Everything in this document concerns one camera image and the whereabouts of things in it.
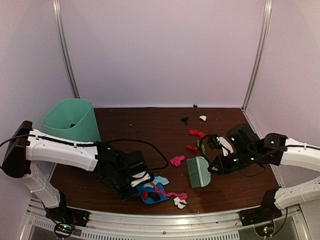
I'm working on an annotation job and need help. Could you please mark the white paper scrap upper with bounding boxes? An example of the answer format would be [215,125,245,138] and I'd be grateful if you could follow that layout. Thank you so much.
[173,197,188,210]

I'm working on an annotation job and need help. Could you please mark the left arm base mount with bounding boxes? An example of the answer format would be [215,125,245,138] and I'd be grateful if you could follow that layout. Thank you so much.
[45,191,90,227]

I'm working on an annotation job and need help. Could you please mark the red scrap upper centre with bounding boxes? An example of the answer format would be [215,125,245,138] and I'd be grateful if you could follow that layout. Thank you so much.
[185,145,199,153]

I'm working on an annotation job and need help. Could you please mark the pink paper scrap middle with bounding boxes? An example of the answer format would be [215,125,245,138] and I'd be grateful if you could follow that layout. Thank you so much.
[170,155,186,167]

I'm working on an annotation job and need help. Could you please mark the blue plastic dustpan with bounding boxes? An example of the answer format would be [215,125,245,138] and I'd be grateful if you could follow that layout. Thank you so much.
[136,174,170,205]

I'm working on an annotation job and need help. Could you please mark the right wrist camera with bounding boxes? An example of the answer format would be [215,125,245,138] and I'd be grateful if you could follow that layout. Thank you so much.
[216,136,234,157]

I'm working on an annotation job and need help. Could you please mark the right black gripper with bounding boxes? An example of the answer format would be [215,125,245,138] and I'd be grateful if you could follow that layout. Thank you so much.
[208,148,257,177]

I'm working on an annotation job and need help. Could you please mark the aluminium corner post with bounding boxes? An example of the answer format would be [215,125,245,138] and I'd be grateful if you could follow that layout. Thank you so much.
[52,0,81,99]
[241,0,273,112]

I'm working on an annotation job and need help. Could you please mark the mint green hand brush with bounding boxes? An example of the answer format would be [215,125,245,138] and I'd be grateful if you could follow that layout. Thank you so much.
[186,156,211,189]

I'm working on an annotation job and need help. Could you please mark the right aluminium corner post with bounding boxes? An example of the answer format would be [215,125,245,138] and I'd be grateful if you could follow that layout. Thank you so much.
[241,0,273,112]

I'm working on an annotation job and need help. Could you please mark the left aluminium corner post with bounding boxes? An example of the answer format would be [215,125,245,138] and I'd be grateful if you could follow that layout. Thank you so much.
[52,0,81,99]

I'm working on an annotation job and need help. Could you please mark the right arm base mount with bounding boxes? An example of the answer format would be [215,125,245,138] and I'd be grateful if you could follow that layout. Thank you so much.
[239,188,282,226]

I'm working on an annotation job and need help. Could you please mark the pink paper scrap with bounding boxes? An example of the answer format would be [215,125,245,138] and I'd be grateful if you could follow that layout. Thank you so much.
[168,192,188,200]
[170,155,186,167]

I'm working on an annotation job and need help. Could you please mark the aluminium front frame rail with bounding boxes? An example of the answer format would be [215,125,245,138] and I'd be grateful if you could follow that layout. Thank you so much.
[18,197,312,240]

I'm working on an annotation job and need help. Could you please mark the small red paper scrap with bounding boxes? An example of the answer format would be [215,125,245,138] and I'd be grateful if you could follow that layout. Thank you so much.
[142,191,149,201]

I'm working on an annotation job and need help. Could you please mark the white scrap far back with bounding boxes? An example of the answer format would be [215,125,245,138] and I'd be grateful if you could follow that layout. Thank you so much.
[199,115,208,122]

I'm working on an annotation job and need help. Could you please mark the pink scrap upper small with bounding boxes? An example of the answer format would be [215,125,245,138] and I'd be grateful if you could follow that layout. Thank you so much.
[151,183,174,198]

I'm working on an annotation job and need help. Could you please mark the black scrap far back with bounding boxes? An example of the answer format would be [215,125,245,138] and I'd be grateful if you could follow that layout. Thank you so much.
[180,116,190,125]

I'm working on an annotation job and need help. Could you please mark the green plastic trash bin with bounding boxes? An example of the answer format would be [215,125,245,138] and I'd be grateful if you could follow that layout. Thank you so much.
[42,98,101,142]

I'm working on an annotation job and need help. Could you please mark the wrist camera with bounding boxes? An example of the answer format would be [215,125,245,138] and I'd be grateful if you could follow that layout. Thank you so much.
[216,136,234,157]
[130,171,154,188]

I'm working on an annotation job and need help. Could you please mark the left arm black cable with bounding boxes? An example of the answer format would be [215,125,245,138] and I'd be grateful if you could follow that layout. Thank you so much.
[0,134,170,173]

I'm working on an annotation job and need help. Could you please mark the light blue scrap upper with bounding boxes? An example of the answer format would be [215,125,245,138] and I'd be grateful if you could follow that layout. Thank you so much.
[142,175,170,188]

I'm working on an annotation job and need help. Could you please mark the black scrap upper centre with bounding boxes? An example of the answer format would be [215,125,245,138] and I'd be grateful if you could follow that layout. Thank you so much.
[148,192,161,202]

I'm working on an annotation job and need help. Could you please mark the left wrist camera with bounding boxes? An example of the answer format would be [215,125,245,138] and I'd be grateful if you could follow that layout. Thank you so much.
[130,171,154,188]

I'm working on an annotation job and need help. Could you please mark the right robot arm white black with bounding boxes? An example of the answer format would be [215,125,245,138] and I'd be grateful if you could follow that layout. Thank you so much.
[207,123,320,221]

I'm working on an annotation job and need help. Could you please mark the pink paper scrap left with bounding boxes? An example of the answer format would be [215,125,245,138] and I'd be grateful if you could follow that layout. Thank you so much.
[168,192,188,200]

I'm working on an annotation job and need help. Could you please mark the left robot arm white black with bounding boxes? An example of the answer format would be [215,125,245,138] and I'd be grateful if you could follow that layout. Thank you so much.
[1,120,154,222]

